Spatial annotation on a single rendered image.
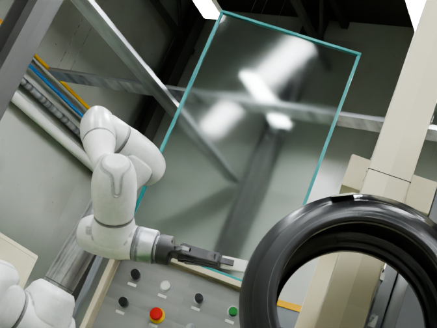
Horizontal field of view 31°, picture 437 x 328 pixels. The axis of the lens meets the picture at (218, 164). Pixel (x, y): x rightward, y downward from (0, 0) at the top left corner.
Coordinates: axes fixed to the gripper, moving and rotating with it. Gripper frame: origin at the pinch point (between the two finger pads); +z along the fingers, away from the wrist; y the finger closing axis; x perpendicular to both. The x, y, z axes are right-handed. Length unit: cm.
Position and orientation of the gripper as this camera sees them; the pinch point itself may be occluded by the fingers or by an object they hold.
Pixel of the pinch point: (234, 264)
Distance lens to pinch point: 203.6
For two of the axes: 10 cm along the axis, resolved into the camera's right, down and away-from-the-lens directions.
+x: -2.2, 9.2, -3.3
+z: 9.7, 1.9, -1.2
